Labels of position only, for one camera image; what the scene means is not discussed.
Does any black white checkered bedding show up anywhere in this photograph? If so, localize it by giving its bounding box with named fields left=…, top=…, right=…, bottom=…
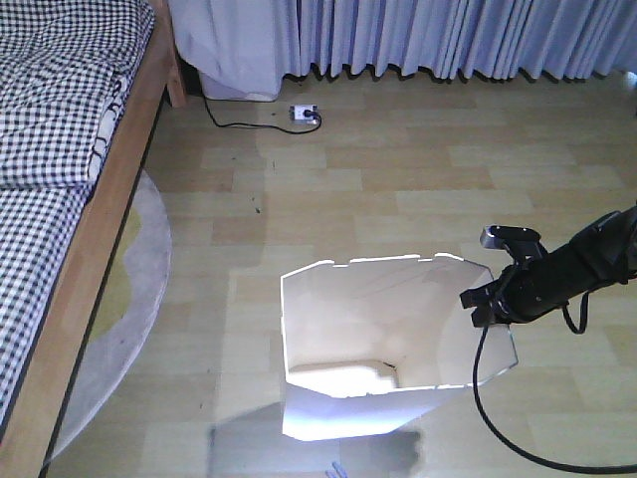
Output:
left=1, top=1, right=155, bottom=416

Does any white paper trash bin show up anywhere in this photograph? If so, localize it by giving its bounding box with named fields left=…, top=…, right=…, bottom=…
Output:
left=281, top=253, right=518, bottom=441

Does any grey round rug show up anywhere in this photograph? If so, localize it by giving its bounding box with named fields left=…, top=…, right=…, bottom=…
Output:
left=44, top=172, right=172, bottom=465

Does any wooden bed frame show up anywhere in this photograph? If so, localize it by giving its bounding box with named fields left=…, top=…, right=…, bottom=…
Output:
left=1, top=1, right=185, bottom=477

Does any black power cord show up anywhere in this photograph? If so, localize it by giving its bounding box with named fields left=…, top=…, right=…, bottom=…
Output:
left=200, top=93, right=323, bottom=135

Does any white cloth covered object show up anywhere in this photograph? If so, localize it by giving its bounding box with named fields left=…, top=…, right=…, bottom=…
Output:
left=169, top=1, right=299, bottom=102

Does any light grey curtain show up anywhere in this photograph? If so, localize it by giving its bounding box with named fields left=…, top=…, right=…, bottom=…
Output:
left=286, top=1, right=636, bottom=80

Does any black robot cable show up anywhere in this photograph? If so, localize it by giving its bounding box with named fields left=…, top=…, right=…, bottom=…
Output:
left=470, top=278, right=637, bottom=474

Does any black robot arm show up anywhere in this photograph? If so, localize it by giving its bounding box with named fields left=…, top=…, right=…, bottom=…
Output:
left=460, top=207, right=636, bottom=335

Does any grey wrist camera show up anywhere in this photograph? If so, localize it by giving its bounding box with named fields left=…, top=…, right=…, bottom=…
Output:
left=480, top=225, right=541, bottom=261

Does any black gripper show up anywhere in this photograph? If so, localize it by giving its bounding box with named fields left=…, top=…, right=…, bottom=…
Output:
left=460, top=248, right=572, bottom=328

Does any white power strip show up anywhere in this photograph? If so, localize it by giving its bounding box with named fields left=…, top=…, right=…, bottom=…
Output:
left=289, top=104, right=319, bottom=124

